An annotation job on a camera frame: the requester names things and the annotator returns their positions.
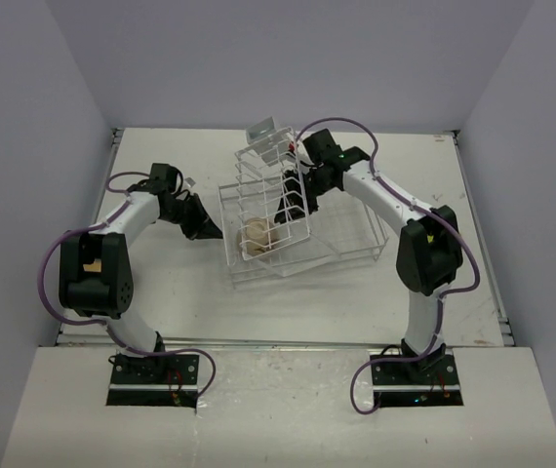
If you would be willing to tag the beige bowl with drawing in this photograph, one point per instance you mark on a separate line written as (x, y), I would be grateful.
(257, 236)

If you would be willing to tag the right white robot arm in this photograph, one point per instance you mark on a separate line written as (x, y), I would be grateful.
(429, 253)

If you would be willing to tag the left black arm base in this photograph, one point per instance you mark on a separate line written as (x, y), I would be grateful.
(167, 382)

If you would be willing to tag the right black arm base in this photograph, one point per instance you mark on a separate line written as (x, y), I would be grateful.
(433, 382)

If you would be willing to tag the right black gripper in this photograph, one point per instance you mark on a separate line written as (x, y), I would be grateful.
(293, 204)

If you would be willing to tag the white wire dish rack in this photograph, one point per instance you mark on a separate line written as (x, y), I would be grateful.
(342, 230)

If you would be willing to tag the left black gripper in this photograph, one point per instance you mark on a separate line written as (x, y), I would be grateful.
(202, 222)

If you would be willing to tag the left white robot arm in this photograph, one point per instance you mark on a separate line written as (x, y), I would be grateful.
(96, 279)

